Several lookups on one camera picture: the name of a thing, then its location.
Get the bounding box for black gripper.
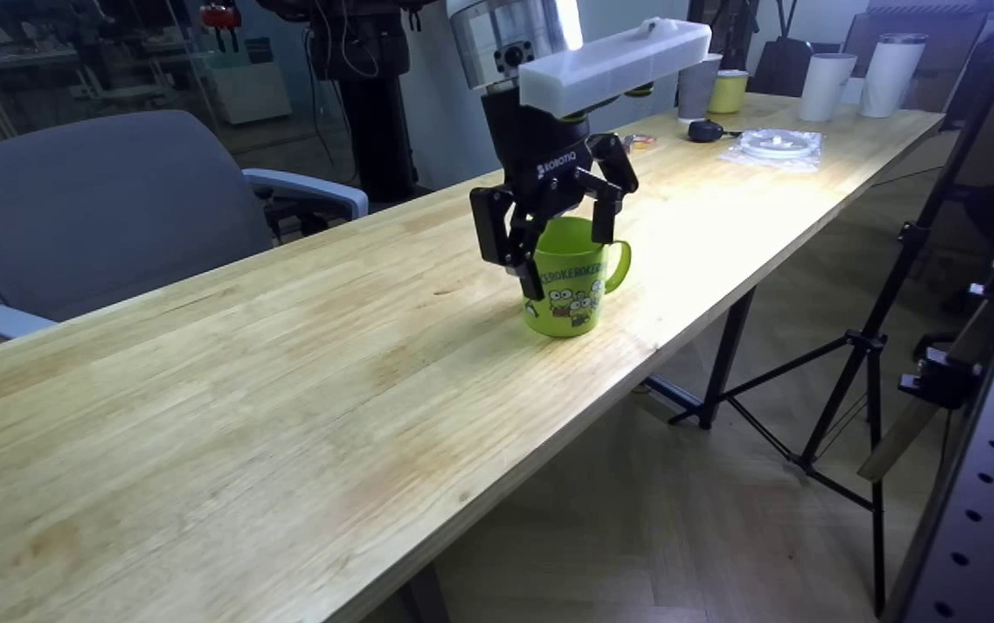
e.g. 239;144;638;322
466;82;639;306

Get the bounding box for yellow-green cartoon print mug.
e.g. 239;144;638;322
514;212;632;344

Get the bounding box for black computer mouse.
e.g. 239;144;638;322
685;113;743;144

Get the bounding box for black pillar stand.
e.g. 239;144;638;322
257;0;435;212

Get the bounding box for small yellow cup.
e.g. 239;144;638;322
707;67;751;117

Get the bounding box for black table leg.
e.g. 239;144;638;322
696;287;759;432

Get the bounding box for black bag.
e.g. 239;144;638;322
749;35;817;99

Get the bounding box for white tumbler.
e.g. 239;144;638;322
860;35;927;121
795;44;860;128

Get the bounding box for white cabinet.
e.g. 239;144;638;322
198;44;293;128

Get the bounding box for red object on shelf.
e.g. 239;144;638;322
198;0;244;35

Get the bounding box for grey office chair white armrests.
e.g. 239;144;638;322
0;106;371;344

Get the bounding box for black perforated metal bench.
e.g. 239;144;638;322
887;325;994;623

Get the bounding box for black camera tripod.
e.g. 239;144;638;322
644;22;994;620

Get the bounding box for black clamp mount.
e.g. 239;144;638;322
893;257;994;411

